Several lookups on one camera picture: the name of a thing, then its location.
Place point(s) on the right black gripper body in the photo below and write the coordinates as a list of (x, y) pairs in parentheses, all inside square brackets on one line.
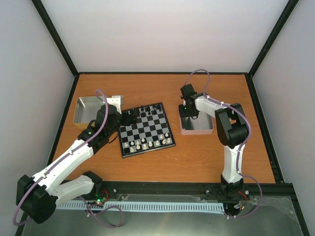
[(186, 113)]

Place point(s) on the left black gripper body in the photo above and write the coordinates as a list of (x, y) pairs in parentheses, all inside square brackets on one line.
[(127, 122)]

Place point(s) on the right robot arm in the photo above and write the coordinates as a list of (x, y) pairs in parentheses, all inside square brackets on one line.
[(233, 130)]

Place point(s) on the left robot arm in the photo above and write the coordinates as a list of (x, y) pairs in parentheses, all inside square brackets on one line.
[(39, 195)]

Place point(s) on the pink tin with white pieces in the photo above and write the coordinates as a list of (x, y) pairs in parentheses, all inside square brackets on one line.
[(200, 125)]

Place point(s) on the black chess piece set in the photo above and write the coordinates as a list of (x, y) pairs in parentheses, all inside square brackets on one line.
[(147, 112)]

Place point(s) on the black and silver chessboard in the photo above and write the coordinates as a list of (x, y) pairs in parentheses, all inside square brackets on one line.
[(150, 131)]

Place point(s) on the empty silver metal tin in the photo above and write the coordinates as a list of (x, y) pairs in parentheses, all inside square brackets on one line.
[(86, 109)]

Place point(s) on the light blue cable duct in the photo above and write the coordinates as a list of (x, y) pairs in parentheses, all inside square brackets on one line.
[(161, 207)]

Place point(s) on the black frame post left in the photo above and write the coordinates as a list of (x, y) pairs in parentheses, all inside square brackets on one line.
[(39, 6)]

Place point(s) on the black frame post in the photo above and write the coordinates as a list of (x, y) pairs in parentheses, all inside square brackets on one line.
[(39, 6), (280, 23)]

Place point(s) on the black frame post right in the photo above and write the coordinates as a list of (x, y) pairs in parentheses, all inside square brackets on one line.
[(280, 23)]

